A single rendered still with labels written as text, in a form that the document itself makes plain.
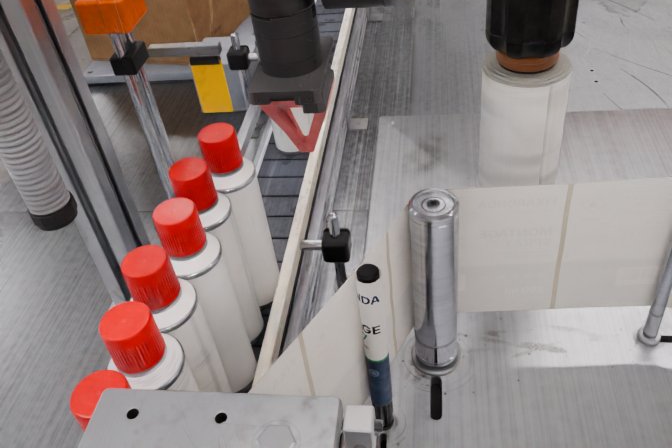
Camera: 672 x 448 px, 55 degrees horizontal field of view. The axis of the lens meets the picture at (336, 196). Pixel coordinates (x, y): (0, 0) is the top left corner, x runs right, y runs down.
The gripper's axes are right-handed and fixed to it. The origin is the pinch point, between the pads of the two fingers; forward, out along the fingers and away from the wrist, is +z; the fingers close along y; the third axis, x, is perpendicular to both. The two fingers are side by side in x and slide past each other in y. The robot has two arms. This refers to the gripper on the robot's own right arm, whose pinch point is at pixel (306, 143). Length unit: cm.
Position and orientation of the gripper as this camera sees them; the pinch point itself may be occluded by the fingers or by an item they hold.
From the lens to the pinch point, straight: 65.3
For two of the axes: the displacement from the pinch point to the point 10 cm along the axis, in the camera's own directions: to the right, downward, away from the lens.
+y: 1.2, -6.4, 7.6
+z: 1.1, 7.7, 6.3
